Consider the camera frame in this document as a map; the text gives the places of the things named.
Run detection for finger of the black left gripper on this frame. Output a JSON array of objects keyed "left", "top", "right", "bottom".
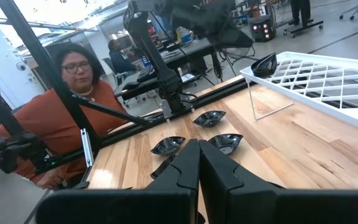
[{"left": 216, "top": 21, "right": 254, "bottom": 48}]

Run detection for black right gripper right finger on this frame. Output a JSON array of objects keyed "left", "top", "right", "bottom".
[{"left": 200, "top": 140, "right": 279, "bottom": 224}]

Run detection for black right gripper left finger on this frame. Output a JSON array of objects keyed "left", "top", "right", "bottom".
[{"left": 146, "top": 139, "right": 201, "bottom": 190}]

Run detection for black wavy square mini plate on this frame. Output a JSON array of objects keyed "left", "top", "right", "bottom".
[{"left": 149, "top": 154, "right": 177, "bottom": 180}]

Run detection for black leaf-shaped mini plate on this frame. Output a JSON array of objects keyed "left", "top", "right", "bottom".
[
  {"left": 150, "top": 136, "right": 186, "bottom": 156},
  {"left": 193, "top": 110, "right": 227, "bottom": 128},
  {"left": 208, "top": 133, "right": 244, "bottom": 156}
]

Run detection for black teardrop mini plate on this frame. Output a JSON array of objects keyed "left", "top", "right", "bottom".
[
  {"left": 250, "top": 62, "right": 276, "bottom": 78},
  {"left": 250, "top": 52, "right": 278, "bottom": 77}
]

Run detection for black tower with red lights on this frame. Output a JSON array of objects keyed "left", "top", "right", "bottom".
[{"left": 247, "top": 14, "right": 276, "bottom": 43}]

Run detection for black office desk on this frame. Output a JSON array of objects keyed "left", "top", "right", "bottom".
[{"left": 114, "top": 37, "right": 219, "bottom": 101}]

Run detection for black rolling stand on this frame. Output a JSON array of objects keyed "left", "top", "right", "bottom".
[{"left": 283, "top": 0, "right": 324, "bottom": 39}]

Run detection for person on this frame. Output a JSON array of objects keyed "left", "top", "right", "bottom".
[
  {"left": 107, "top": 39, "right": 138, "bottom": 75},
  {"left": 0, "top": 43, "right": 130, "bottom": 190}
]

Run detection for silver metal bracket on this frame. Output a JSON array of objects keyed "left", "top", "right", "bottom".
[{"left": 80, "top": 127, "right": 94, "bottom": 169}]

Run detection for black aluminium rig frame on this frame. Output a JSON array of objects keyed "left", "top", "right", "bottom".
[{"left": 0, "top": 0, "right": 257, "bottom": 191}]

